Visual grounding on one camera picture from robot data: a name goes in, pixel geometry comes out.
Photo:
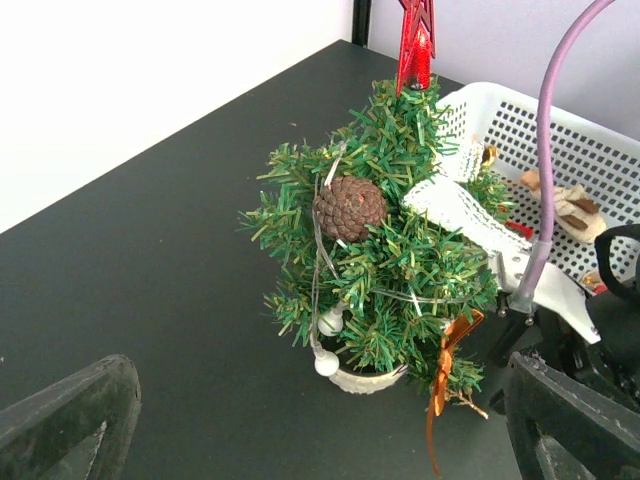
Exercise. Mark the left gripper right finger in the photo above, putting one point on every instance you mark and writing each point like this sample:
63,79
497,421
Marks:
562,429

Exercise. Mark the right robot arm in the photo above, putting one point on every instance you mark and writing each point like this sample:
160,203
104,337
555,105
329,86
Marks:
616,271

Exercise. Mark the red ribbon bow ornament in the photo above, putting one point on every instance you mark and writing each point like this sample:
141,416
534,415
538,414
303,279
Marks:
521,229

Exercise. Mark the red star ornament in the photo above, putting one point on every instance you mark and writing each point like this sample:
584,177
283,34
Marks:
417,46

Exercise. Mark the string lights with battery box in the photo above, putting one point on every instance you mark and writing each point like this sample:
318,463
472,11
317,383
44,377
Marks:
397,291

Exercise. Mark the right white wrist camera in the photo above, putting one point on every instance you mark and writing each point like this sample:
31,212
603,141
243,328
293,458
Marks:
555,291

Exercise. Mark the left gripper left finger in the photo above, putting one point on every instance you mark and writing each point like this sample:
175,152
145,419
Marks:
80,427

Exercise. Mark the pine cone ornament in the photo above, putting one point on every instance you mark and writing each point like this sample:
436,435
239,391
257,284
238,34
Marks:
348,206

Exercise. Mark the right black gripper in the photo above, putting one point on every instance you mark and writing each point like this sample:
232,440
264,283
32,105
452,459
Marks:
610,366

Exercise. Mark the black frame post right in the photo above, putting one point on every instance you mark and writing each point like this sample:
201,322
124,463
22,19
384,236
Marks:
361,18

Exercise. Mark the gold bell ornament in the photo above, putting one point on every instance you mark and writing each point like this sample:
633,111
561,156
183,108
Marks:
489,155

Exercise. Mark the silver bow ornament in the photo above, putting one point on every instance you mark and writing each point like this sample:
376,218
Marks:
448,204

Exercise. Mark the snowman figurine ornament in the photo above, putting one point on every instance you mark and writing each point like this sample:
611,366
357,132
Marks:
577,214

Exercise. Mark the small green christmas tree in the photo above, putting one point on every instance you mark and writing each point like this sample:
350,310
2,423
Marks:
401,133

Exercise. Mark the white plastic basket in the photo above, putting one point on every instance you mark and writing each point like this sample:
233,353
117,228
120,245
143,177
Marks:
605,163

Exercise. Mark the orange ribbon bow ornament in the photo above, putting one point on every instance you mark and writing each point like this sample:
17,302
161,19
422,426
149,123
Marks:
453,334

